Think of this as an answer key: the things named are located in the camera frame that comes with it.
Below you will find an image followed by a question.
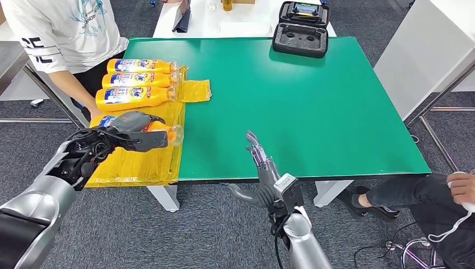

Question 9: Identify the black floor cable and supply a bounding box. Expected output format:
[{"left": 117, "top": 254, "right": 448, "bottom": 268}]
[{"left": 352, "top": 222, "right": 420, "bottom": 269}]

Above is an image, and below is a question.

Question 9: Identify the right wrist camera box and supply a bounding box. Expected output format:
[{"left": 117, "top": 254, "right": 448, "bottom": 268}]
[{"left": 273, "top": 173, "right": 305, "bottom": 216}]

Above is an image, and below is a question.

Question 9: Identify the orange detergent bottle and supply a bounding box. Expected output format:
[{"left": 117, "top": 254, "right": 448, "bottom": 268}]
[
  {"left": 106, "top": 58, "right": 179, "bottom": 75},
  {"left": 89, "top": 113, "right": 184, "bottom": 147},
  {"left": 95, "top": 86, "right": 178, "bottom": 113},
  {"left": 102, "top": 72, "right": 181, "bottom": 89}
]

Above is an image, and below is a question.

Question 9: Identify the person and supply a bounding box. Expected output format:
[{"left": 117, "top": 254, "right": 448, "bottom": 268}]
[
  {"left": 0, "top": 0, "right": 129, "bottom": 120},
  {"left": 336, "top": 171, "right": 475, "bottom": 269}
]

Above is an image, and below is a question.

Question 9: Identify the black foam-lined case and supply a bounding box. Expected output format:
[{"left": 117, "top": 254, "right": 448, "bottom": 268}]
[{"left": 272, "top": 1, "right": 331, "bottom": 59}]

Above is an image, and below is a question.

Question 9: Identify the steel table with metal legs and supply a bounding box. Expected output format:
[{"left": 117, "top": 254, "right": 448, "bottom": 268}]
[{"left": 0, "top": 41, "right": 84, "bottom": 224}]

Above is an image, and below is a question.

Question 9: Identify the handheld controller with screen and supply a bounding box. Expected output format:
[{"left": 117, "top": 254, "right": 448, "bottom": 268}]
[{"left": 294, "top": 2, "right": 320, "bottom": 17}]

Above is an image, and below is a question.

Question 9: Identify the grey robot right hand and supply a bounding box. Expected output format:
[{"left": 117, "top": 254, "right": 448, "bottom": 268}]
[{"left": 227, "top": 129, "right": 282, "bottom": 208}]

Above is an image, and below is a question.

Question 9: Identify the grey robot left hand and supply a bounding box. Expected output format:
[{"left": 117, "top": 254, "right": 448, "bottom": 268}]
[{"left": 108, "top": 110, "right": 169, "bottom": 153}]

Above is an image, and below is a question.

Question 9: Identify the white phone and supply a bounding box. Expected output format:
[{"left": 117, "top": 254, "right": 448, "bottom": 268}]
[{"left": 447, "top": 170, "right": 475, "bottom": 214}]

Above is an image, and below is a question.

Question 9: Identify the person's hand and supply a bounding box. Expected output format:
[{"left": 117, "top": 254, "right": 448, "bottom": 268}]
[{"left": 447, "top": 172, "right": 475, "bottom": 206}]

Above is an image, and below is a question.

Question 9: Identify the yellow plastic-wrapped board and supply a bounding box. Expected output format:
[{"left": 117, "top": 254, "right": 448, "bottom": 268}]
[{"left": 86, "top": 66, "right": 212, "bottom": 188}]

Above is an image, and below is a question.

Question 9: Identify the white table with metal legs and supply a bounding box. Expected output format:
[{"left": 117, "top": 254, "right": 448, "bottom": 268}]
[{"left": 374, "top": 0, "right": 475, "bottom": 183}]

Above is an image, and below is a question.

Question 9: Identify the dark tablet case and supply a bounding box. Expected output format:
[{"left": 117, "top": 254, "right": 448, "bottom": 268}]
[{"left": 172, "top": 0, "right": 193, "bottom": 34}]

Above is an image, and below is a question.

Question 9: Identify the chrome chair base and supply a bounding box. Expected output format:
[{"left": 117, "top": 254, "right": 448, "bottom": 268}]
[{"left": 385, "top": 237, "right": 440, "bottom": 269}]

